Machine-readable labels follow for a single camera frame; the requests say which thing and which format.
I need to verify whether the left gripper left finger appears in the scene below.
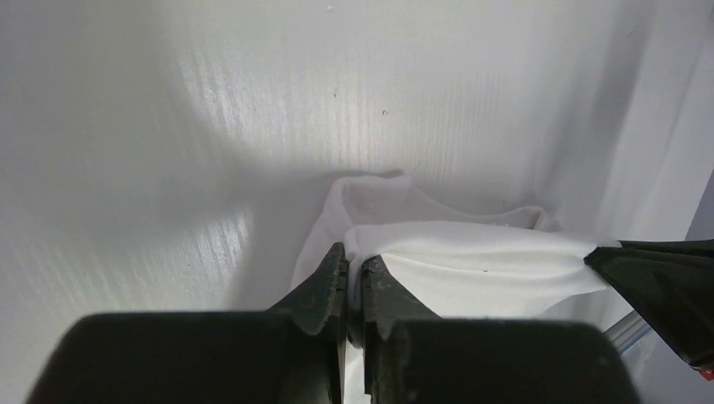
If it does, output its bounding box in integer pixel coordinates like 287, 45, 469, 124
28, 243, 348, 403

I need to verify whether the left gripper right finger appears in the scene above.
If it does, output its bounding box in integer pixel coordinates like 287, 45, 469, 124
360, 257, 639, 403

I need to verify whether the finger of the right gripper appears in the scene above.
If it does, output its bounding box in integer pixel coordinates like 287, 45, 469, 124
584, 240, 713, 373

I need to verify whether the white t-shirt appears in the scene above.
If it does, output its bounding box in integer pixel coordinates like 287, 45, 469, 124
290, 173, 623, 404

